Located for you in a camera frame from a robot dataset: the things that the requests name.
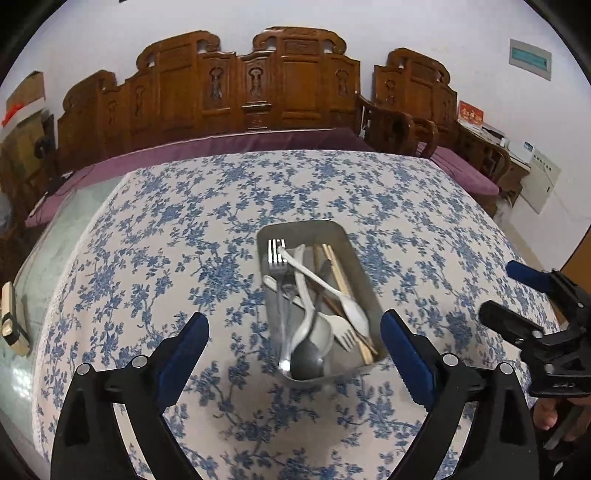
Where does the white plastic fork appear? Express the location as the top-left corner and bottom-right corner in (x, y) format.
(262, 275), (360, 352)

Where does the large metal spoon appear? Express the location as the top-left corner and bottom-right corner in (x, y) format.
(292, 258), (334, 380)

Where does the blue floral tablecloth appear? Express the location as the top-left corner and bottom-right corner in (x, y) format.
(30, 150), (561, 480)

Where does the large cardboard box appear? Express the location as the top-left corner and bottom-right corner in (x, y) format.
(0, 115), (56, 195)

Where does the metal tray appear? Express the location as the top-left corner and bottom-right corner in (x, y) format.
(256, 220), (389, 383)

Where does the carved wooden sofa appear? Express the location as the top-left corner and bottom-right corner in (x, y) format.
(54, 27), (416, 174)

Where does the dark wooden chopstick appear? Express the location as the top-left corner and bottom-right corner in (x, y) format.
(314, 244), (324, 301)

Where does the grey wall electrical box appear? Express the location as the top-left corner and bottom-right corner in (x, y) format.
(509, 39), (552, 81)

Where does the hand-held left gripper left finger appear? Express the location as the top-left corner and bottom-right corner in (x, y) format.
(50, 312), (211, 480)

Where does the black cable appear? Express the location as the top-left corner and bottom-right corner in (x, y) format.
(28, 172), (75, 215)

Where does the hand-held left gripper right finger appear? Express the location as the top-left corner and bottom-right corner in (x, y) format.
(379, 309), (541, 480)

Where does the metal fork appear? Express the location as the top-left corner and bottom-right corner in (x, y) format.
(267, 239), (294, 374)

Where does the wooden side table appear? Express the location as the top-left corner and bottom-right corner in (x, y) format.
(480, 134), (532, 204)

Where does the thin-handled white plastic spoon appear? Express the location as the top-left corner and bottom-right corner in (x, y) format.
(276, 246), (371, 337)

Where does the person's right hand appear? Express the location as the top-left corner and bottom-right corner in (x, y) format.
(532, 397), (561, 431)

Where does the white wall panel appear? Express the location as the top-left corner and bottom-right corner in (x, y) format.
(519, 159), (561, 214)

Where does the carved wooden armchair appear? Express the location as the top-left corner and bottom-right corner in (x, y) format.
(360, 47), (513, 217)

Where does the red box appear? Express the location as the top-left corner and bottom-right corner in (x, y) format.
(457, 100), (485, 127)

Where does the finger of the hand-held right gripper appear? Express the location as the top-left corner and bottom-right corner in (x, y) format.
(478, 300), (548, 344)
(505, 261), (578, 301)

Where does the wide-handled white plastic spoon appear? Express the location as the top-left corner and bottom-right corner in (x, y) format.
(288, 244), (334, 360)

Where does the purple armchair cushion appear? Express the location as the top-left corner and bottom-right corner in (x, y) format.
(418, 143), (500, 197)

